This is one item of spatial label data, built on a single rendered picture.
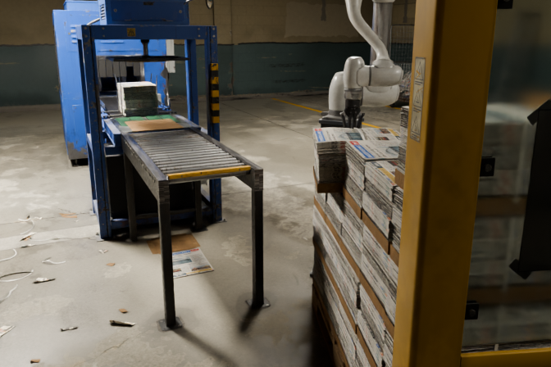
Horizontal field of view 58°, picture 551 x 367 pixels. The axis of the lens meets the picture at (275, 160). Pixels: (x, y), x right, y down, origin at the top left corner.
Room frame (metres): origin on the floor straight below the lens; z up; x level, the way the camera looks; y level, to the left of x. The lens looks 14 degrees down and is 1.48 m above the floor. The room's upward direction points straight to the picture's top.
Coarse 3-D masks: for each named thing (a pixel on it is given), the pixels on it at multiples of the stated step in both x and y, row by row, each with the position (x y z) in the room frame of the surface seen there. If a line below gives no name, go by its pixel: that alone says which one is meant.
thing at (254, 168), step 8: (192, 128) 3.69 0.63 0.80; (208, 136) 3.37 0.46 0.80; (216, 144) 3.11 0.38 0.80; (232, 152) 2.88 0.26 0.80; (240, 160) 2.70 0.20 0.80; (248, 160) 2.70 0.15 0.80; (256, 168) 2.52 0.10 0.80; (240, 176) 2.69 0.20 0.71; (248, 176) 2.58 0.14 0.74; (256, 176) 2.50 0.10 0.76; (248, 184) 2.58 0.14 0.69; (256, 184) 2.50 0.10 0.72
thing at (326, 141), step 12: (312, 132) 2.25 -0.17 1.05; (324, 132) 2.16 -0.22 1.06; (336, 132) 2.16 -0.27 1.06; (348, 132) 2.17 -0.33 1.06; (324, 144) 1.98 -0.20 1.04; (336, 144) 1.98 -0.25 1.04; (324, 156) 1.99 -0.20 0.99; (336, 156) 1.99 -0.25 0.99; (324, 168) 1.99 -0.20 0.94; (336, 168) 1.99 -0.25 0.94; (324, 180) 1.99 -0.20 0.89; (336, 180) 1.99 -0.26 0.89
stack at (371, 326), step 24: (336, 216) 2.03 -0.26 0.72; (360, 240) 1.69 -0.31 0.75; (336, 264) 1.98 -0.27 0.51; (360, 264) 1.67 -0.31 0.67; (384, 264) 1.43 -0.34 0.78; (312, 288) 2.50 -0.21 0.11; (360, 288) 1.64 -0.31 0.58; (384, 288) 1.41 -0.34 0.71; (336, 312) 1.98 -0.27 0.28; (360, 312) 1.63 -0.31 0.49; (384, 336) 1.37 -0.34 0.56; (336, 360) 1.94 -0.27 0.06; (360, 360) 1.60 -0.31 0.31; (384, 360) 1.37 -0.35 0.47
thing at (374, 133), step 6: (366, 132) 2.17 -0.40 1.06; (372, 132) 2.17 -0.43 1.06; (378, 132) 2.16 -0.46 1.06; (384, 132) 2.15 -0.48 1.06; (390, 132) 2.15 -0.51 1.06; (396, 132) 2.16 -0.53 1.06; (372, 138) 2.02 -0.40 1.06; (378, 138) 2.03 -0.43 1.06; (384, 138) 2.03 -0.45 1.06; (390, 138) 2.02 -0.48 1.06; (396, 138) 2.02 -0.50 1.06
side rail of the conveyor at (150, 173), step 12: (132, 144) 3.11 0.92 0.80; (132, 156) 3.04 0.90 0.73; (144, 156) 2.77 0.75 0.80; (144, 168) 2.61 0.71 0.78; (156, 168) 2.52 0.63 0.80; (144, 180) 2.66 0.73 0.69; (156, 180) 2.34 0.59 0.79; (168, 180) 2.31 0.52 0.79; (156, 192) 2.36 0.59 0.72; (168, 192) 2.31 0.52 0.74
